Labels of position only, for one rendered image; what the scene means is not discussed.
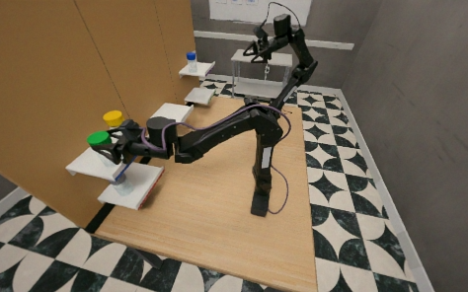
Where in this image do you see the clear glass bottle with blue cap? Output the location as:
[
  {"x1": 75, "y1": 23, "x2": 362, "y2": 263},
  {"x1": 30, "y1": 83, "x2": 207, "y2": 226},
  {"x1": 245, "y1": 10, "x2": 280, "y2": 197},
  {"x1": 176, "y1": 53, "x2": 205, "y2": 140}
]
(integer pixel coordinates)
[{"x1": 187, "y1": 52, "x2": 197, "y2": 73}]

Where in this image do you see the tan wooden wall panel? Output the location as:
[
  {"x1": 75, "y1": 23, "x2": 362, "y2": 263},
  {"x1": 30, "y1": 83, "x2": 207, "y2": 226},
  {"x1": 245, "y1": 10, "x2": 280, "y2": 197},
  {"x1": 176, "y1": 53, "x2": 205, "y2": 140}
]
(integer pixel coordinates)
[{"x1": 0, "y1": 0, "x2": 200, "y2": 234}]

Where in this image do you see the white bottle with green cap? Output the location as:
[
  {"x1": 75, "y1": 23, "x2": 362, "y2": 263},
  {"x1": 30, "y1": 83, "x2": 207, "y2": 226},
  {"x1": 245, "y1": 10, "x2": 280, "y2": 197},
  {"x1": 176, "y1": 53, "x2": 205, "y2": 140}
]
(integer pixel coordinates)
[{"x1": 87, "y1": 131, "x2": 117, "y2": 167}]

